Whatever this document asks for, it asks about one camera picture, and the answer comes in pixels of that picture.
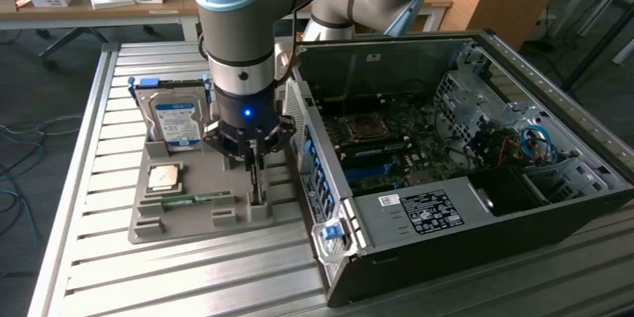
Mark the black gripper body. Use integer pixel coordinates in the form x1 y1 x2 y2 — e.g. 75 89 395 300
213 85 285 139

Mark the black graphics card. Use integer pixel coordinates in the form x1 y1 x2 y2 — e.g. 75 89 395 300
242 138 267 209

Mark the copper coloured CPU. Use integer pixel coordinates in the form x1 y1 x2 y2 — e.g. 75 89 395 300
147 164 181 192

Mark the green RAM stick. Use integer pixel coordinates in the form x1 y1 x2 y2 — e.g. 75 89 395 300
138 190 234 207

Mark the blue expansion slot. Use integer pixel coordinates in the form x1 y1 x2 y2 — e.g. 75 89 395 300
345 167 395 181

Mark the grey parts rack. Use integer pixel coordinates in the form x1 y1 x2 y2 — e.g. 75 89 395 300
127 99 277 246

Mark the blue case latch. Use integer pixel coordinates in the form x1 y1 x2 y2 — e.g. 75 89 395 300
319 223 345 242

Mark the grey power supply with label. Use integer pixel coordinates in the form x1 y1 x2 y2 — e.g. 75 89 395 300
351 177 497 249

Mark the silver perforated metal cage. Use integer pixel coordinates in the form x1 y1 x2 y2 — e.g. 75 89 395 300
434 68 552 136

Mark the wooden desk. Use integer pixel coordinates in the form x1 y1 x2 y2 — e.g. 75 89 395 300
0 0 455 68

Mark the black open PC case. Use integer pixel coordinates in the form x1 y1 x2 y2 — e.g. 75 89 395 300
271 29 634 309

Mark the silver disk bay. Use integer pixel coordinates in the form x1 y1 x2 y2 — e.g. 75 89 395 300
522 157 613 203

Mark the hard disk with blue bracket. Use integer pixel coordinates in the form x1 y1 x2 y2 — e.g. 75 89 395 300
126 75 215 154

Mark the blue floor cable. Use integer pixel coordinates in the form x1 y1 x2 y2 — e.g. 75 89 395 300
0 123 48 255

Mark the red wire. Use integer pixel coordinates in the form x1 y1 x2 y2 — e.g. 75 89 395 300
498 134 512 166

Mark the light blue data wire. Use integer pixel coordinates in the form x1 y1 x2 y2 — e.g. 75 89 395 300
517 125 560 166

